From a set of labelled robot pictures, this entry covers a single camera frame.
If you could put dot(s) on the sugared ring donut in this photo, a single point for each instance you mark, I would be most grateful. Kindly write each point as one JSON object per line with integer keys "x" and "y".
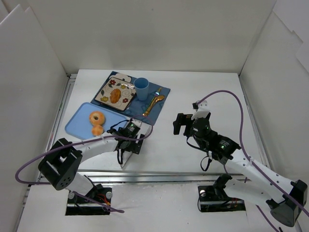
{"x": 97, "y": 118}

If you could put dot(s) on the gold ornate spoon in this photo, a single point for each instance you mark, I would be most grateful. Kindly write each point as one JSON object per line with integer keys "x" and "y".
{"x": 158, "y": 98}

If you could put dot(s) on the blue patterned cloth placemat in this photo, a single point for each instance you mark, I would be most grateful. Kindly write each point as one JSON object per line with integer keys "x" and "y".
{"x": 137, "y": 107}

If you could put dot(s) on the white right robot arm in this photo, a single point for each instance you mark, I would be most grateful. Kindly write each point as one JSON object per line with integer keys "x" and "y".
{"x": 284, "y": 197}

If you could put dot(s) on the round golden bread bun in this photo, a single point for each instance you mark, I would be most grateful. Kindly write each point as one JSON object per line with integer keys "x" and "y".
{"x": 97, "y": 130}

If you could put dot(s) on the light blue plastic tray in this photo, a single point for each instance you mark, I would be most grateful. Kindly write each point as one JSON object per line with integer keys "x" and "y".
{"x": 80, "y": 127}

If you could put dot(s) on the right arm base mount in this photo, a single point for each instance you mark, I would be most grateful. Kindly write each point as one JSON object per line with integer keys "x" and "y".
{"x": 212, "y": 198}

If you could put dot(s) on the brown oval pastry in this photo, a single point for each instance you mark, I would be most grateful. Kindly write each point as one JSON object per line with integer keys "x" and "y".
{"x": 115, "y": 95}

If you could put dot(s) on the iridescent metal fork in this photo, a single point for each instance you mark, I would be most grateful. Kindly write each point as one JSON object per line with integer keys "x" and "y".
{"x": 156, "y": 94}

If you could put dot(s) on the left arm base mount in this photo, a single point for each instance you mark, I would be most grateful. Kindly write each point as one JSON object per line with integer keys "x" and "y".
{"x": 78, "y": 206}

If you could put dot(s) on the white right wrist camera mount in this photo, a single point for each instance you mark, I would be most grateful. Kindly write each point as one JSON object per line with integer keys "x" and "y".
{"x": 202, "y": 110}

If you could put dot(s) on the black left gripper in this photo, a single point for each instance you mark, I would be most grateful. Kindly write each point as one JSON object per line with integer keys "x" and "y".
{"x": 137, "y": 147}

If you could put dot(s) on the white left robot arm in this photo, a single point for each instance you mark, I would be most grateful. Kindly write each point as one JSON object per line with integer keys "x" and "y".
{"x": 60, "y": 165}

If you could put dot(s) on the blue plastic cup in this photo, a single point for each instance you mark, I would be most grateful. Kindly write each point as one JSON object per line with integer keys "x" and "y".
{"x": 141, "y": 86}

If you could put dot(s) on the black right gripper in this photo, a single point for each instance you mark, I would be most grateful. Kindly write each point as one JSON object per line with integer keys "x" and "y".
{"x": 181, "y": 122}

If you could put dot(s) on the floral square ceramic plate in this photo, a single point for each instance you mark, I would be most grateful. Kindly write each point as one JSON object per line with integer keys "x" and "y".
{"x": 128, "y": 93}

